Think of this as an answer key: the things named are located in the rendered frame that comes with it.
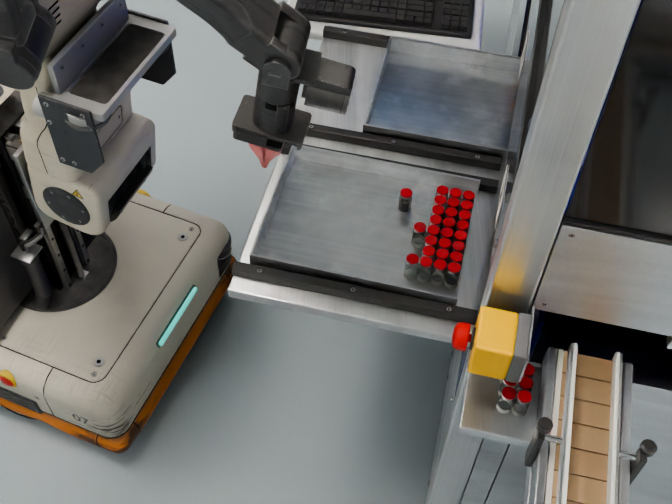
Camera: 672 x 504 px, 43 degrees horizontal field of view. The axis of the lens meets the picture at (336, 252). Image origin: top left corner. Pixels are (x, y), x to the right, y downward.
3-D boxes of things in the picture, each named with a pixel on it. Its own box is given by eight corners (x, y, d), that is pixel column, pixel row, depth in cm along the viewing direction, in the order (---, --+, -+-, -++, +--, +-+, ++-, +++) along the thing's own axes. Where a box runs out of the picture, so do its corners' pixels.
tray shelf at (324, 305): (555, 69, 177) (557, 62, 175) (521, 357, 135) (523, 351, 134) (327, 31, 182) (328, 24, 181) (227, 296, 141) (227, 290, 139)
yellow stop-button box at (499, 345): (522, 341, 125) (532, 314, 120) (517, 384, 121) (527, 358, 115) (470, 330, 126) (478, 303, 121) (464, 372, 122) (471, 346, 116)
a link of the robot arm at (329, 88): (278, 3, 109) (263, 59, 106) (367, 25, 109) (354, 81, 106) (272, 57, 120) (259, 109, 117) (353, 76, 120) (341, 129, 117)
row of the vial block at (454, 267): (472, 208, 151) (476, 191, 147) (456, 290, 140) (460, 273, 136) (459, 206, 151) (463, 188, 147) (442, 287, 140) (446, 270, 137)
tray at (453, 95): (556, 78, 172) (560, 64, 169) (545, 171, 157) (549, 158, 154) (388, 50, 176) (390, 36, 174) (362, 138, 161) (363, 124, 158)
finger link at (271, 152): (274, 185, 128) (281, 143, 120) (227, 172, 128) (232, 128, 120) (286, 153, 132) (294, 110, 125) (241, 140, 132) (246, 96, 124)
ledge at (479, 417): (558, 377, 133) (561, 371, 132) (552, 453, 125) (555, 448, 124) (469, 358, 135) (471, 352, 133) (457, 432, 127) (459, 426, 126)
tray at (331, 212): (477, 193, 153) (480, 179, 150) (454, 311, 138) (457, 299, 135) (293, 156, 158) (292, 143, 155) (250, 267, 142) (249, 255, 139)
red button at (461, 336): (479, 335, 124) (483, 320, 121) (475, 359, 122) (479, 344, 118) (452, 330, 124) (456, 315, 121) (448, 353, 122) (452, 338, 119)
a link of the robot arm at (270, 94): (265, 39, 114) (256, 67, 111) (316, 51, 115) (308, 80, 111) (260, 77, 120) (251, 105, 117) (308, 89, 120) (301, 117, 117)
